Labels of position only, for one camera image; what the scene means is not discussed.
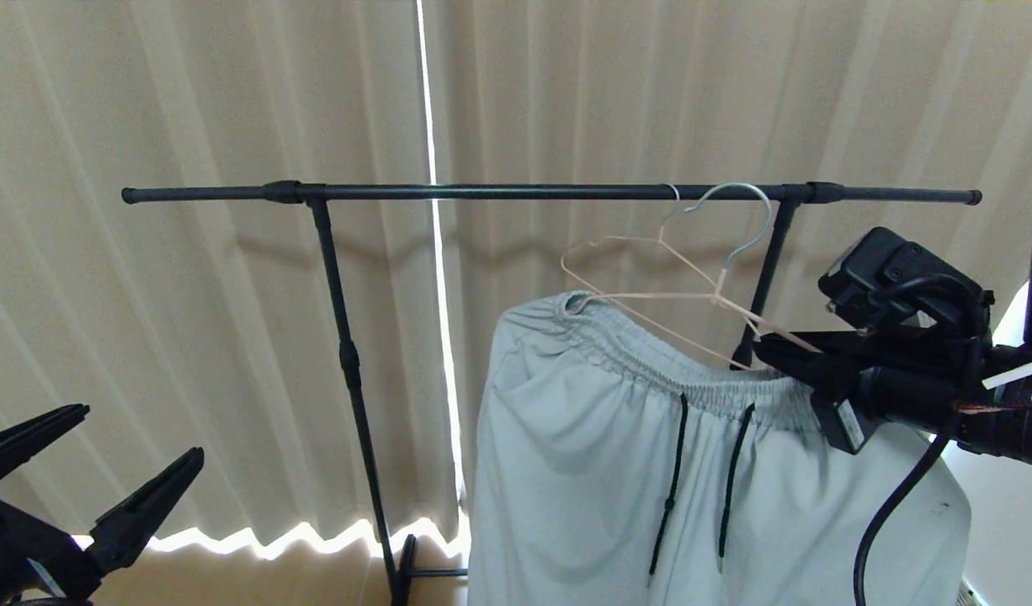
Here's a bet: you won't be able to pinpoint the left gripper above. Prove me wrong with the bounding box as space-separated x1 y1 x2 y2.
0 404 205 606

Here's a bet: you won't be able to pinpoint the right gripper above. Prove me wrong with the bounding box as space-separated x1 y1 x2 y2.
752 331 1032 472

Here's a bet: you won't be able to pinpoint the pink clothes hanger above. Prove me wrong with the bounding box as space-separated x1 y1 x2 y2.
567 183 822 354
561 183 761 371

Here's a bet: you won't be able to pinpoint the pale grey shorts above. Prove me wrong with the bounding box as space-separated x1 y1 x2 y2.
467 290 973 606

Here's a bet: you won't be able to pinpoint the black clothes rack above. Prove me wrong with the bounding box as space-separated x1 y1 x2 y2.
120 179 983 606

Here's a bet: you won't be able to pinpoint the beige curtain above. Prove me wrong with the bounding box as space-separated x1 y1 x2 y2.
0 0 1032 561

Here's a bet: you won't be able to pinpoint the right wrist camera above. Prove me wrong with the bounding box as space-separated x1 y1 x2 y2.
817 226 995 338

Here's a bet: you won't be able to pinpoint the black cable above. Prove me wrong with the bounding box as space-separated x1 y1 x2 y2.
853 274 992 606

